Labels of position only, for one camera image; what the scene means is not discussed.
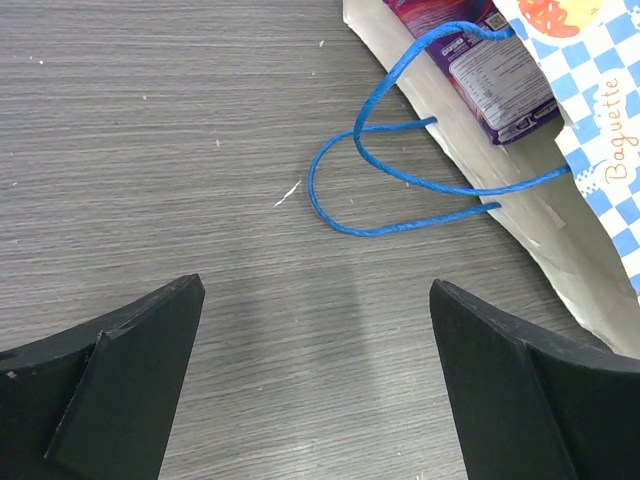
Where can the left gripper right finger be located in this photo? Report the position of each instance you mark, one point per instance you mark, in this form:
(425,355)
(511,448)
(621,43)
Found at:
(529,403)

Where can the purple candy snack packet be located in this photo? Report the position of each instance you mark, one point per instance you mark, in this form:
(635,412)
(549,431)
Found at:
(499,81)

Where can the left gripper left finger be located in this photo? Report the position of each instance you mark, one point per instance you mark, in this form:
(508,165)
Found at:
(98,400)

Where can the checkered paper bag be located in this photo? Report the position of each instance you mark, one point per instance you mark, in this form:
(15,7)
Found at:
(569,191)

